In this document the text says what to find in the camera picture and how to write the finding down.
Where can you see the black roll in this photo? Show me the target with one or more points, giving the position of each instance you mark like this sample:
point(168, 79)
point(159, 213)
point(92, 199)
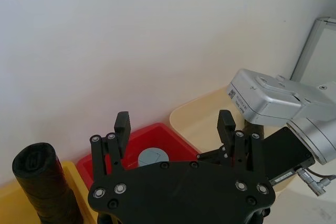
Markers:
point(44, 182)

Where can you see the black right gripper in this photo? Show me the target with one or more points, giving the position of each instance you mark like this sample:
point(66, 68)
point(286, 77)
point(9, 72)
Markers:
point(288, 153)

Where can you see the red plastic bin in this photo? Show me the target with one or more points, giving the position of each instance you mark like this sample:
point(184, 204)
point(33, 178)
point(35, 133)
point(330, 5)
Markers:
point(157, 137)

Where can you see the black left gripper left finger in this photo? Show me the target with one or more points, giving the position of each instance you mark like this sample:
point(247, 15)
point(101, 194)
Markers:
point(123, 134)

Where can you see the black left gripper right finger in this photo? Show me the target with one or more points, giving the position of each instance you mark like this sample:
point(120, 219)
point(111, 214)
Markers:
point(225, 129)

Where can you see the cream plastic bin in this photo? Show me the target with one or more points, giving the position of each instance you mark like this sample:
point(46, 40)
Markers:
point(199, 124)

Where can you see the aluminium framed panel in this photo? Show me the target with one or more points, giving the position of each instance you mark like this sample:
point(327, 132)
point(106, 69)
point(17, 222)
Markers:
point(307, 51)

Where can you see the yellow plastic bin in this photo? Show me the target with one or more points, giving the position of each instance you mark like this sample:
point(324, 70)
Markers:
point(13, 205)

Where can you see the jar with blue cap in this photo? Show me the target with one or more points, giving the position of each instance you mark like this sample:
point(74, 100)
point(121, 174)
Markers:
point(153, 155)

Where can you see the white table cloth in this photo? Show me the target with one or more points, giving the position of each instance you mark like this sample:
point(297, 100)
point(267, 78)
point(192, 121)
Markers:
point(309, 208)

